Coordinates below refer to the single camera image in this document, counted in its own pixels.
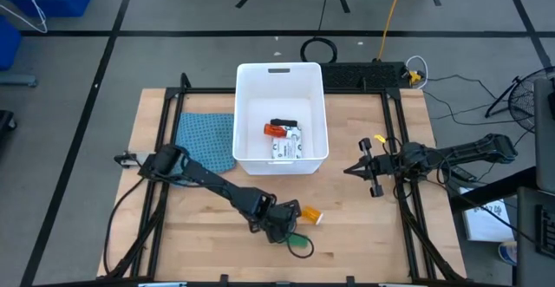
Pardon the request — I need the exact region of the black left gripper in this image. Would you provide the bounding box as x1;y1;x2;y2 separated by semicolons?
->
258;199;304;245

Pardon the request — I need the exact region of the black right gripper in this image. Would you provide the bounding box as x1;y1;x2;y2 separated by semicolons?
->
343;137;402;199

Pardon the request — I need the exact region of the green medical item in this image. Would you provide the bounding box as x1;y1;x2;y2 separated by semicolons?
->
284;232;310;250

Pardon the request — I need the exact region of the amber pill bottle white cap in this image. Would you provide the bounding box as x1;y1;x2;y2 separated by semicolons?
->
300;205;324;227

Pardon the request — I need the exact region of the white printed packet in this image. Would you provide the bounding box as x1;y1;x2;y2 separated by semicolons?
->
271;126;304;160

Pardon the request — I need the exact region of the red-orange pill bottle white cap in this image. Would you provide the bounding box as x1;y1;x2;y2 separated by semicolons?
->
263;123;293;140

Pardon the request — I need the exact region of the white perforated plastic basket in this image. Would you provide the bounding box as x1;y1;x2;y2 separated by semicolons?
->
232;62;330;176

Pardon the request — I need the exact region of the black perforated box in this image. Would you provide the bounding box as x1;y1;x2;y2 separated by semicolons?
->
319;61;408;91

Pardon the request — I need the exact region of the blue patterned cloth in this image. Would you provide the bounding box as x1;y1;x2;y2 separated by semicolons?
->
174;112;238;188

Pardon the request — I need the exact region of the white printed booklet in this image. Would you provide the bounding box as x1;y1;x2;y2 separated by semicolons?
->
458;186;516;243

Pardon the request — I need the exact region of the blue and white object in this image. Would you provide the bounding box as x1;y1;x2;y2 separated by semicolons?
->
498;239;519;267

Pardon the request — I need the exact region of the black floor fan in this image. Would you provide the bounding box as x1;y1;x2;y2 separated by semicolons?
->
484;65;555;134

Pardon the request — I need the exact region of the black side desk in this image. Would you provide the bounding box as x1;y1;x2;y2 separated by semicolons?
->
449;165;555;287

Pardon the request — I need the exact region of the grey computer monitor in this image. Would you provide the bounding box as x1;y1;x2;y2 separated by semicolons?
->
532;77;555;195

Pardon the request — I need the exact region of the black computer keyboard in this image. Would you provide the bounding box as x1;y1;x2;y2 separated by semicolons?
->
535;204;555;260

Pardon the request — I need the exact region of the black chair base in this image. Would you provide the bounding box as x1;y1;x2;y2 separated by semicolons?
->
0;108;18;133

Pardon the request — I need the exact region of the grey metal foot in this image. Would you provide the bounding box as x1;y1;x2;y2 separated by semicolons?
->
0;72;39;88

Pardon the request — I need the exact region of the black cable loop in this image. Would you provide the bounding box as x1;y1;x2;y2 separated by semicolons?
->
285;233;316;260

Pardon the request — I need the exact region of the black floor cable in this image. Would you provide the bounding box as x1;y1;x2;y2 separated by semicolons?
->
421;74;522;127

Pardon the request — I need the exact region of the white cable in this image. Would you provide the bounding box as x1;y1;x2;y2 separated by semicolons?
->
0;0;49;35
404;55;430;90

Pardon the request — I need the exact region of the black coiled cable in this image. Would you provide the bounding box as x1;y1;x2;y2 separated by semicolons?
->
299;0;339;64

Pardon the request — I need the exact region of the yellow hanging cable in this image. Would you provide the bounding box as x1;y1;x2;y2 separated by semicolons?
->
375;0;408;61

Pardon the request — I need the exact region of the black aluminium table frame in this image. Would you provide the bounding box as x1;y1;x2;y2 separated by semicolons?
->
103;72;468;287

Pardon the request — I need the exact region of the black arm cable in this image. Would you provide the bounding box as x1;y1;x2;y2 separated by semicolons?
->
102;176;147;276

